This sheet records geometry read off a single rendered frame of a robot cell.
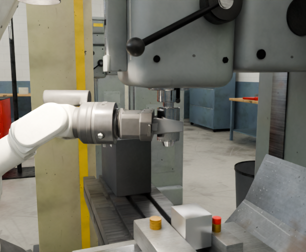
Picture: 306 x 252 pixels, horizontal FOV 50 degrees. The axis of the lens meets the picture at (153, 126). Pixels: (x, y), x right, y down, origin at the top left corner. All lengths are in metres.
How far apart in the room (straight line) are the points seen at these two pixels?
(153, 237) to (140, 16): 0.37
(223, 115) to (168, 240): 7.53
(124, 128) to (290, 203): 0.47
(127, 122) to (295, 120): 0.47
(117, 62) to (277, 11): 0.30
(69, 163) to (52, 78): 0.60
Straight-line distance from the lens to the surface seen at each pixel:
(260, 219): 0.95
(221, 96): 8.00
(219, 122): 8.04
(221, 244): 0.60
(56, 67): 2.36
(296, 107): 0.92
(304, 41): 0.70
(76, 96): 0.71
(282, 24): 0.67
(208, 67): 0.61
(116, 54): 0.63
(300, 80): 0.92
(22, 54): 9.67
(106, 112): 0.66
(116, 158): 1.06
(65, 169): 2.45
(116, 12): 0.64
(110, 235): 0.86
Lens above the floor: 1.33
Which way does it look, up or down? 9 degrees down
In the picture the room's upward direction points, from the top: straight up
